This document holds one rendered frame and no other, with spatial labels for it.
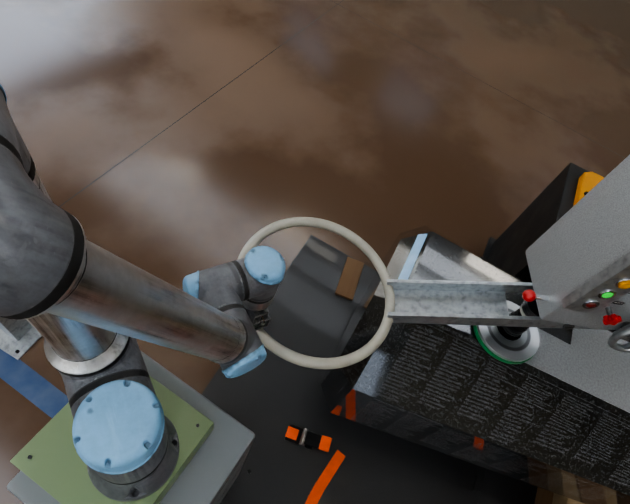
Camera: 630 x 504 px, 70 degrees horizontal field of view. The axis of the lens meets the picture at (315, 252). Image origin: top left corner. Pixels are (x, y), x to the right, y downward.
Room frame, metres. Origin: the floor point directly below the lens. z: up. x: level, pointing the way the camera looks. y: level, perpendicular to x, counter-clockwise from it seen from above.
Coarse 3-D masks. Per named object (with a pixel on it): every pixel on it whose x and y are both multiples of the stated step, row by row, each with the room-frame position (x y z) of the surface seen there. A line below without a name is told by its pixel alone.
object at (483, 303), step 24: (408, 288) 0.77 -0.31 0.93; (432, 288) 0.79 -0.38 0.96; (456, 288) 0.80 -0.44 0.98; (480, 288) 0.82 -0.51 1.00; (504, 288) 0.83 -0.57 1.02; (528, 288) 0.84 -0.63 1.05; (408, 312) 0.67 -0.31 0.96; (432, 312) 0.71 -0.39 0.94; (456, 312) 0.73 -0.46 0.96; (480, 312) 0.75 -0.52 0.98; (504, 312) 0.76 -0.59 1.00
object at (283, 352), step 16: (272, 224) 0.80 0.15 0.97; (288, 224) 0.82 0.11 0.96; (304, 224) 0.85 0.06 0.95; (320, 224) 0.88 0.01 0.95; (336, 224) 0.90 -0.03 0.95; (256, 240) 0.72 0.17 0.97; (352, 240) 0.87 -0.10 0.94; (240, 256) 0.65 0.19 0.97; (368, 256) 0.84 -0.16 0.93; (384, 272) 0.80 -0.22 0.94; (384, 288) 0.75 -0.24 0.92; (384, 320) 0.64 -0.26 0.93; (384, 336) 0.59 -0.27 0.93; (272, 352) 0.43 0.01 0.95; (288, 352) 0.43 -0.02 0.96; (352, 352) 0.51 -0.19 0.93; (368, 352) 0.52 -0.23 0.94; (320, 368) 0.43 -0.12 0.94; (336, 368) 0.45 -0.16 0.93
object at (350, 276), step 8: (352, 264) 1.41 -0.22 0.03; (360, 264) 1.43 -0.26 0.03; (344, 272) 1.34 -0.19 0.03; (352, 272) 1.36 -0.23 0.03; (360, 272) 1.38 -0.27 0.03; (344, 280) 1.29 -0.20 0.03; (352, 280) 1.31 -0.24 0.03; (344, 288) 1.24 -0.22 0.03; (352, 288) 1.26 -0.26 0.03; (344, 296) 1.20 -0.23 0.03; (352, 296) 1.21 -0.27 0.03
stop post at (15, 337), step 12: (0, 324) 0.44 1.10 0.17; (12, 324) 0.46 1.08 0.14; (24, 324) 0.49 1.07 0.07; (0, 336) 0.43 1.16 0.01; (12, 336) 0.44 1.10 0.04; (24, 336) 0.46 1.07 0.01; (36, 336) 0.48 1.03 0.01; (0, 348) 0.38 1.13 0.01; (12, 348) 0.40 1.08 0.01; (24, 348) 0.42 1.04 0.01
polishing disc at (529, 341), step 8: (512, 304) 0.90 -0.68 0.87; (480, 328) 0.77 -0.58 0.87; (488, 328) 0.78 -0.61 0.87; (496, 328) 0.79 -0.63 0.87; (528, 328) 0.83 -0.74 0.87; (536, 328) 0.84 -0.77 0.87; (480, 336) 0.74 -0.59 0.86; (488, 336) 0.75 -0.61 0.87; (496, 336) 0.76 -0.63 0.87; (528, 336) 0.80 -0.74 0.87; (536, 336) 0.81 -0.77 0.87; (488, 344) 0.72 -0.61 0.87; (496, 344) 0.73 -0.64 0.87; (504, 344) 0.74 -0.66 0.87; (512, 344) 0.75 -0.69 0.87; (520, 344) 0.76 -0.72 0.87; (528, 344) 0.77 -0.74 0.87; (536, 344) 0.78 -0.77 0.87; (496, 352) 0.70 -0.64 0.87; (504, 352) 0.71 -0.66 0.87; (512, 352) 0.72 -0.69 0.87; (520, 352) 0.73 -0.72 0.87; (528, 352) 0.74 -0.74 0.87; (512, 360) 0.70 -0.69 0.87; (520, 360) 0.71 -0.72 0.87
